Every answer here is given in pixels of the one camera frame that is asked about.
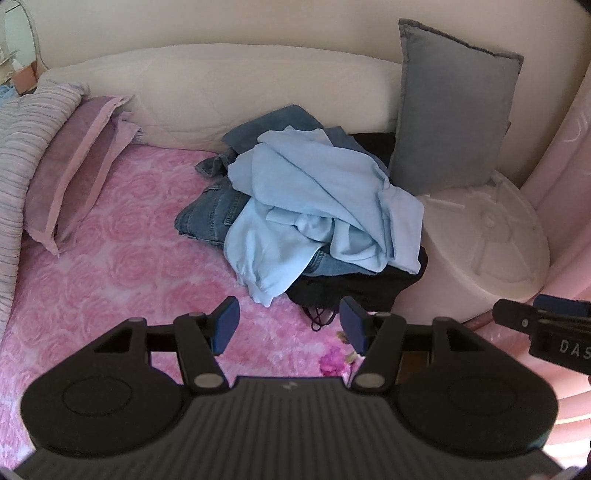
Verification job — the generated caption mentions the light blue sweatshirt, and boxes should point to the light blue sweatshirt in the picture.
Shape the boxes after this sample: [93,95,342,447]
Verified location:
[223,126,424,306]

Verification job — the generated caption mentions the black garment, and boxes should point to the black garment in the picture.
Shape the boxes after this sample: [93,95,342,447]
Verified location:
[287,127,428,331]

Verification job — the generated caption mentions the pink floral blanket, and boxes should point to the pink floral blanket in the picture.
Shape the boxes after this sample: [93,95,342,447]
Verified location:
[1,146,359,468]

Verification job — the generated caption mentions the blue denim jeans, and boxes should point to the blue denim jeans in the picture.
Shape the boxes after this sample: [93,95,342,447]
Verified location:
[174,105,396,249]

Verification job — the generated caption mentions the mauve pillow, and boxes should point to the mauve pillow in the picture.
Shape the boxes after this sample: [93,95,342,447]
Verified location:
[24,95,139,256]

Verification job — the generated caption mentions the grey square cushion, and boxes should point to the grey square cushion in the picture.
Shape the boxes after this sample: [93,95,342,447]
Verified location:
[390,19,524,195]

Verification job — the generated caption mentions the cream padded headboard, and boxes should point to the cream padded headboard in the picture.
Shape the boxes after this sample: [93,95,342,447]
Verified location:
[39,44,402,151]

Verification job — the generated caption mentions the striped lilac quilt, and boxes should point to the striped lilac quilt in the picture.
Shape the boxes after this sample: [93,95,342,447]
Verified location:
[0,83,89,332]

